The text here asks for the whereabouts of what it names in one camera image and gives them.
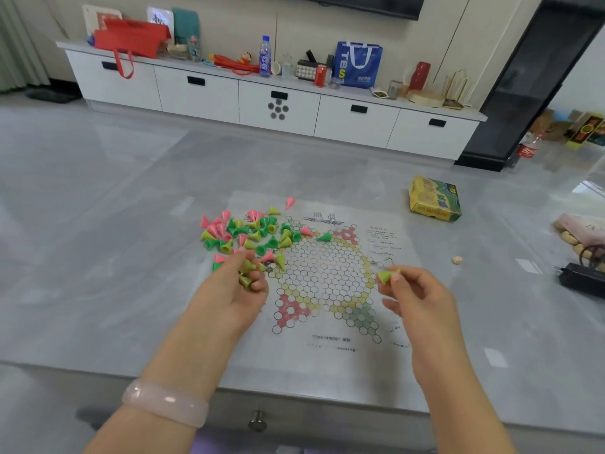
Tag pink book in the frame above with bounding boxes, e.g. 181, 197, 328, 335
553, 213, 605, 247

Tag pale pink jade bracelet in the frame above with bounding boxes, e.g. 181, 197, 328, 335
121, 378, 210, 429

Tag red fabric bag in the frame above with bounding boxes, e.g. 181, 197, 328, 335
93, 17, 172, 80

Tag teal cloth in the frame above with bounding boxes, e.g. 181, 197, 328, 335
171, 8, 200, 45

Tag blue-label water bottle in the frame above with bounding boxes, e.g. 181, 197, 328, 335
258, 35, 273, 78

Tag black floor mat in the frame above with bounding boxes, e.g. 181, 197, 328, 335
26, 87, 81, 105

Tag white printed card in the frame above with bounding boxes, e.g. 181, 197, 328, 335
146, 6, 175, 41

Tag red folded umbrella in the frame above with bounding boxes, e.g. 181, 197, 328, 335
207, 53, 261, 75

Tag black glass cabinet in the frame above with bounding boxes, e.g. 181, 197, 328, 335
454, 0, 605, 173

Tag purple clothing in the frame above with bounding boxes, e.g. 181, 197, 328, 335
191, 429, 303, 454

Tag beige picture frame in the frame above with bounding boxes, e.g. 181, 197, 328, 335
81, 4, 123, 37

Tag yellow green cardboard box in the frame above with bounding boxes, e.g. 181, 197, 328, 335
408, 175, 462, 223

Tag red vase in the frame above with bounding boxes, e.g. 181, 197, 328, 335
409, 61, 432, 92

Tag person's right hand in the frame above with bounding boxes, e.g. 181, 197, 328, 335
377, 265, 460, 388

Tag white TV cabinet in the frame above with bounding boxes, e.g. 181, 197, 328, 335
55, 40, 488, 161

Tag round wooden box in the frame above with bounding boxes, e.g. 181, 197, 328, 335
407, 89, 446, 108

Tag checkers board sheet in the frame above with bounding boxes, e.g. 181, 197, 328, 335
207, 190, 434, 414

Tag person's right forearm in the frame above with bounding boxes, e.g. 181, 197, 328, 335
411, 356, 516, 454

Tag black power adapter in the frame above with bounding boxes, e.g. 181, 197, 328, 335
558, 262, 605, 298

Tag black television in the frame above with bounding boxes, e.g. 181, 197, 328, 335
279, 0, 427, 21

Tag black cable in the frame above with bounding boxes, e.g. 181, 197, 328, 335
579, 245, 605, 270

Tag pile of mixed cone pieces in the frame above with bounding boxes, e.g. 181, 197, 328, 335
199, 197, 334, 275

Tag red-label cola bottle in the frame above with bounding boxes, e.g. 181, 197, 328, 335
515, 132, 545, 161

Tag person's left forearm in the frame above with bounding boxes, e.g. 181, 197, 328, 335
83, 311, 242, 454

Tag grey-green curtain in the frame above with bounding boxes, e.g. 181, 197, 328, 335
0, 0, 50, 93

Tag yellow black carton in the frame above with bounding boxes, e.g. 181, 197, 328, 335
565, 113, 605, 149

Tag gold wire rack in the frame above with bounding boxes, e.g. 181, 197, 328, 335
443, 68, 473, 111

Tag person's left hand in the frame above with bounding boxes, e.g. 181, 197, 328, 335
181, 250, 270, 344

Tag blue tote bag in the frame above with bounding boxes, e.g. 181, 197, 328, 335
333, 40, 384, 89

